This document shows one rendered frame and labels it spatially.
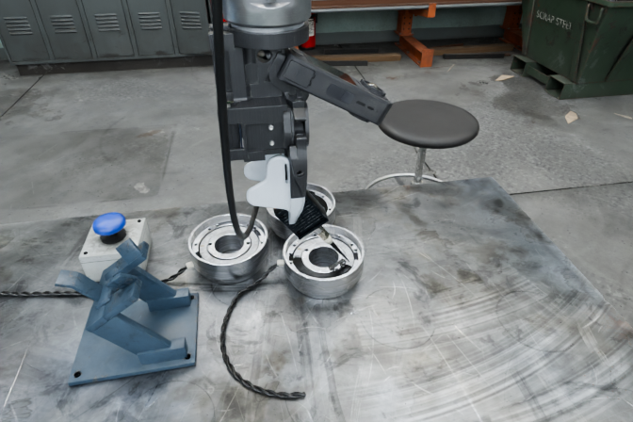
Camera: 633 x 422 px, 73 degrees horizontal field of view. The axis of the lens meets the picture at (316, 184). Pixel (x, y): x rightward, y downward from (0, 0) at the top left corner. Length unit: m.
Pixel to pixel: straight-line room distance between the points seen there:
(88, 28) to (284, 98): 3.60
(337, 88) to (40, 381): 0.43
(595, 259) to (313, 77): 1.81
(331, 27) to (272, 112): 4.02
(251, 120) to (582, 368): 0.44
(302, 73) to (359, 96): 0.06
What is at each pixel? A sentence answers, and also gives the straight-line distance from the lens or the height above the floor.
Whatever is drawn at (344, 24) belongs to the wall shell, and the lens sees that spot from 4.41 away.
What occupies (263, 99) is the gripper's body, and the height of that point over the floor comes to 1.07.
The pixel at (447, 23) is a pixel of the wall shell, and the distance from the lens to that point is 4.77.
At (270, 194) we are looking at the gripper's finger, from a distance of 0.44.
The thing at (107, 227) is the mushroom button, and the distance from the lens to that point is 0.61.
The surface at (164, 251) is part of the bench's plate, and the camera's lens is 0.66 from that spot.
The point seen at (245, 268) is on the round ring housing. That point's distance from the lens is 0.57.
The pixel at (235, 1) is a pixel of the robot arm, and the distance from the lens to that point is 0.37.
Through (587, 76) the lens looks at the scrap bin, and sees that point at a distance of 3.61.
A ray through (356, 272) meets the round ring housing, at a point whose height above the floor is 0.83.
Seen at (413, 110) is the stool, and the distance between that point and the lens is 1.51.
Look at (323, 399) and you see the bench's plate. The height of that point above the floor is 0.80.
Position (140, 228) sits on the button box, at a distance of 0.64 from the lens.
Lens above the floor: 1.22
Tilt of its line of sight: 34 degrees down
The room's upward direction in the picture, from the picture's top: straight up
